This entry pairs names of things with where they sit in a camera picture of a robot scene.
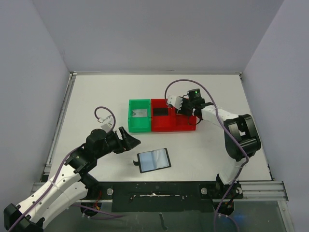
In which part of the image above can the black leather card holder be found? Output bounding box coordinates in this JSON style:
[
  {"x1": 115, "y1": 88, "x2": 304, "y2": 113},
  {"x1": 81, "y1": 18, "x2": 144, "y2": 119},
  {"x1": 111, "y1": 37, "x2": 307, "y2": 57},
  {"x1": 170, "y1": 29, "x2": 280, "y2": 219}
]
[{"x1": 133, "y1": 148, "x2": 171, "y2": 173}]

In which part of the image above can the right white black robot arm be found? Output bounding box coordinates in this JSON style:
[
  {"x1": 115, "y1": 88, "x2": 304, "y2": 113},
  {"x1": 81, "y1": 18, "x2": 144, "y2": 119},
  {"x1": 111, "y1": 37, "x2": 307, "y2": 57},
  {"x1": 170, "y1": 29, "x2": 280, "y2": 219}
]
[{"x1": 168, "y1": 89, "x2": 261, "y2": 186}]

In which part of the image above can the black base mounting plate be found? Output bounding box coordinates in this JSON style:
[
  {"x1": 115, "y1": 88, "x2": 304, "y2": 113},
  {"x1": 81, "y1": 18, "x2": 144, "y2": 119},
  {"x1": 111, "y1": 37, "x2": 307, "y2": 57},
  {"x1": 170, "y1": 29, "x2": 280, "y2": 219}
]
[{"x1": 77, "y1": 181, "x2": 243, "y2": 213}]

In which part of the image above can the silver card in bin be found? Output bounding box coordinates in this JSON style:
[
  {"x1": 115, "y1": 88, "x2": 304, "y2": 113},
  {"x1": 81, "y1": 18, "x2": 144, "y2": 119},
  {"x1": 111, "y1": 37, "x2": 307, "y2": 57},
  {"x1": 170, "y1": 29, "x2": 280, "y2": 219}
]
[{"x1": 131, "y1": 109, "x2": 148, "y2": 117}]

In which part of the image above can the black card in bin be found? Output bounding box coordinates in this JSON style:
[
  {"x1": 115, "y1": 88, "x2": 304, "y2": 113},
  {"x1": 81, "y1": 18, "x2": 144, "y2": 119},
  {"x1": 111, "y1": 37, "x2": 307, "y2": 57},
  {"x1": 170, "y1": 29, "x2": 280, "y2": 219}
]
[{"x1": 153, "y1": 108, "x2": 169, "y2": 116}]

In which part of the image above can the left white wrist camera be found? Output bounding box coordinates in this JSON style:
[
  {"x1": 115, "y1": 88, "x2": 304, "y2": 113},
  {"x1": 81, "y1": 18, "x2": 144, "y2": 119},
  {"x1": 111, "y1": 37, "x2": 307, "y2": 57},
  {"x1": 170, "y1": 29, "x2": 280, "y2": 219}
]
[{"x1": 98, "y1": 115, "x2": 114, "y2": 133}]

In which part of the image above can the red plastic bin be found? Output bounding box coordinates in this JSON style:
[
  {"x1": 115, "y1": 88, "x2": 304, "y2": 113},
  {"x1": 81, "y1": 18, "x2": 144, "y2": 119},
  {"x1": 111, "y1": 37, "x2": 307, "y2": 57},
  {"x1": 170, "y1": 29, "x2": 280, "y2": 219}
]
[
  {"x1": 172, "y1": 109, "x2": 197, "y2": 131},
  {"x1": 151, "y1": 99, "x2": 175, "y2": 132}
]

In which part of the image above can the green plastic bin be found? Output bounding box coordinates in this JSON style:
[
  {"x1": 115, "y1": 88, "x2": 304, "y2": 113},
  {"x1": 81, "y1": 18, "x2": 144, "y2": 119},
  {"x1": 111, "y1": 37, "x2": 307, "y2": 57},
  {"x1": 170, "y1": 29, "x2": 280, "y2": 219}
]
[{"x1": 128, "y1": 99, "x2": 151, "y2": 133}]

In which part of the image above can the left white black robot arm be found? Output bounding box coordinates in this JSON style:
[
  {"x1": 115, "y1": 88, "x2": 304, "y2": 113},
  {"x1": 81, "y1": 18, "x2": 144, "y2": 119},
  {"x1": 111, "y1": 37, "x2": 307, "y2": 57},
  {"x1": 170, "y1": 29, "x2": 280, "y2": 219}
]
[{"x1": 3, "y1": 127, "x2": 141, "y2": 232}]

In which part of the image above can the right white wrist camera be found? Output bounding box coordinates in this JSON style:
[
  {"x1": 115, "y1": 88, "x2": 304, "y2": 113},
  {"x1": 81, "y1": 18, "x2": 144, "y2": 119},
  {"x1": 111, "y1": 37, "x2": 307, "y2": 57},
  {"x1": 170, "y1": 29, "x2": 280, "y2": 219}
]
[{"x1": 167, "y1": 95, "x2": 184, "y2": 115}]

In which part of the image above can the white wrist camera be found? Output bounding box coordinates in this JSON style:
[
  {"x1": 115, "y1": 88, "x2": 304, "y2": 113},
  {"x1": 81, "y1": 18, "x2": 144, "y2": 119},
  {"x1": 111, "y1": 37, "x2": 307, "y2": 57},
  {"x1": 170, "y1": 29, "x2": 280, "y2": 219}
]
[
  {"x1": 98, "y1": 115, "x2": 114, "y2": 133},
  {"x1": 167, "y1": 95, "x2": 184, "y2": 115}
]

